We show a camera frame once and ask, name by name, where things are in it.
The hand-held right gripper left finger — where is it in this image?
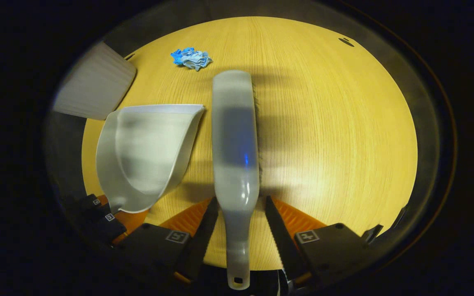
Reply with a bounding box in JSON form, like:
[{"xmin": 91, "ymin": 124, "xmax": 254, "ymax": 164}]
[{"xmin": 116, "ymin": 197, "xmax": 220, "ymax": 284}]

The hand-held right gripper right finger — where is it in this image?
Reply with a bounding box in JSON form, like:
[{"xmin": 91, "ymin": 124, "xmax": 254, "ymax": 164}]
[{"xmin": 264, "ymin": 195, "xmax": 371, "ymax": 288}]

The white plastic dustpan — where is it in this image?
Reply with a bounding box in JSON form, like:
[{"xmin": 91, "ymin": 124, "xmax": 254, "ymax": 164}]
[{"xmin": 95, "ymin": 104, "xmax": 205, "ymax": 214}]

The small white broom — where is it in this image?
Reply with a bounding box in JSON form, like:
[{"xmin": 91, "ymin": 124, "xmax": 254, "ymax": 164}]
[{"xmin": 211, "ymin": 70, "xmax": 261, "ymax": 290}]

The grey garbage bin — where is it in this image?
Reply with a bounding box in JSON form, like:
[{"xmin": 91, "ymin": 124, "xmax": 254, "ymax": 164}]
[{"xmin": 53, "ymin": 41, "xmax": 137, "ymax": 120}]

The blue paper trash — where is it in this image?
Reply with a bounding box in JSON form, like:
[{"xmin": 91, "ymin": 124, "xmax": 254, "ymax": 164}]
[{"xmin": 170, "ymin": 47, "xmax": 213, "ymax": 71}]

